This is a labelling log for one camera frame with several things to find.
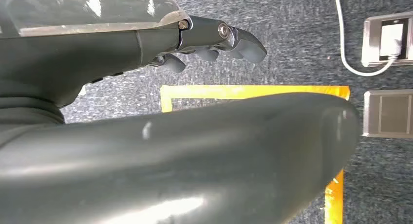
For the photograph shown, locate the ribbed grey left arm sleeve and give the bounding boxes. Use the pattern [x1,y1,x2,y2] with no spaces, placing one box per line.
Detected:
[0,96,66,127]

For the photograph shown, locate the yellow floor tape outline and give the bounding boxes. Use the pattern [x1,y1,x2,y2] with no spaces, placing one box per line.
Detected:
[160,84,351,224]

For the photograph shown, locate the white plug adapter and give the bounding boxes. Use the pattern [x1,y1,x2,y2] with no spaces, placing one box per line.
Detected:
[379,22,406,59]

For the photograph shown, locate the metal floor socket box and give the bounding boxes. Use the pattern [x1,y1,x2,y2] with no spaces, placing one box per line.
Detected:
[362,89,413,139]
[361,11,413,68]

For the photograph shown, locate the white cable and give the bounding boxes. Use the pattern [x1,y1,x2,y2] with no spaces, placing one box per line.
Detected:
[335,0,398,77]

